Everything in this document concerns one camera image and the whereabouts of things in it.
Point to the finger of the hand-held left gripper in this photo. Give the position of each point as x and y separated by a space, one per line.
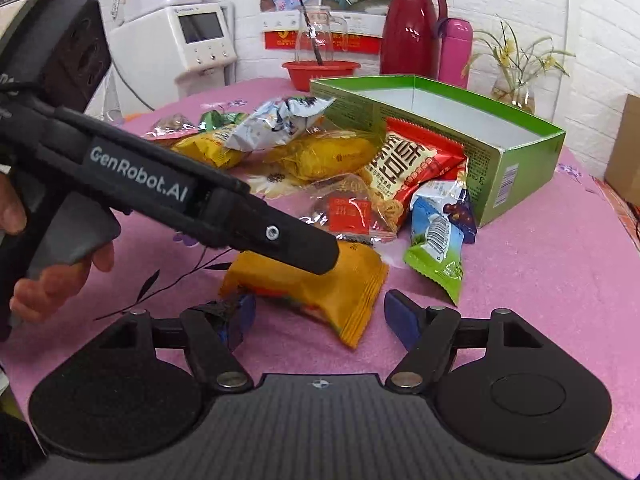
280 240

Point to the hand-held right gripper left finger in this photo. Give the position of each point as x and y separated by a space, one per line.
242 317

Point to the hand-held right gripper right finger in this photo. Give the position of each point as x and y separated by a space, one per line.
400 317

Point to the orange yellow snack packet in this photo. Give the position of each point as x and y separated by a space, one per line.
320 300

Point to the clear bag of seeds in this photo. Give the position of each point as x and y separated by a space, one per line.
350 212

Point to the clear yellow cake packet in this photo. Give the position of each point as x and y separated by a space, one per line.
325 155

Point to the green cardboard box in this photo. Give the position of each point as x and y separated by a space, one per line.
520 170

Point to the person's left hand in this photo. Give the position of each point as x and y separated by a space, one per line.
55 285

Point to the red brown snack packet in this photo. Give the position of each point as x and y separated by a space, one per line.
172 125

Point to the green blue snack packet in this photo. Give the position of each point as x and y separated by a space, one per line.
435 255

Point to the yellow chip packet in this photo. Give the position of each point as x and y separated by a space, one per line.
210 150

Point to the small green snack packet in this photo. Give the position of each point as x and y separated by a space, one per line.
215 119

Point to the white countertop appliance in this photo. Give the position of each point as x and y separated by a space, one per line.
165 60

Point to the silver blue snack packet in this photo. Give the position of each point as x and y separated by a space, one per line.
270 125

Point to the pink floral tablecloth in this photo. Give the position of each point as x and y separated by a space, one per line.
525 285

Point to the red plastic basin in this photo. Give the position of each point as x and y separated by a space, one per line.
320 76

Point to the dark stirring stick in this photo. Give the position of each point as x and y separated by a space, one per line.
312 35

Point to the glass pitcher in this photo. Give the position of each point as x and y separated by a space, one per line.
330 35

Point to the dark red thermos jug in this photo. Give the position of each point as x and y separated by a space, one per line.
407 35

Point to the plaid blanket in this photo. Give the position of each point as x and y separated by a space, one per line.
622 215

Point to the glass vase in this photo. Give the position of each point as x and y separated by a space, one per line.
515 97

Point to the pink bottle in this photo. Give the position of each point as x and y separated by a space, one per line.
455 55

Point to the large brown cardboard box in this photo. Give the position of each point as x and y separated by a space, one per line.
625 150

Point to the yellow flower plant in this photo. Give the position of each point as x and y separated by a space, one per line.
507 52

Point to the wall poster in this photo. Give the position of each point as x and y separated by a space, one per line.
350 5

